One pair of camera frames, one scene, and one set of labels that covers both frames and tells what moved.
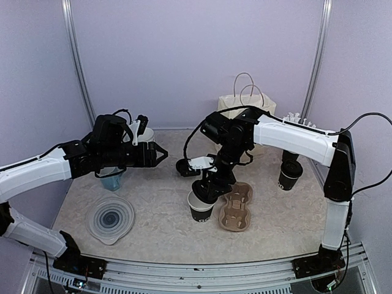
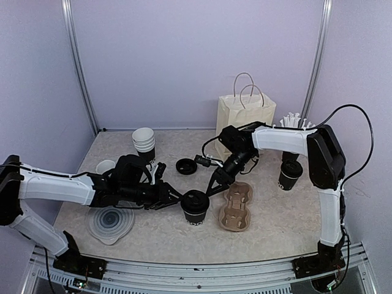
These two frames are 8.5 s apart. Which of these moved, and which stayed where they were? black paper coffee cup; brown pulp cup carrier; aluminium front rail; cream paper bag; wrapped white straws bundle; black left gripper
Moved: black left gripper
Stayed: wrapped white straws bundle; cream paper bag; brown pulp cup carrier; black paper coffee cup; aluminium front rail
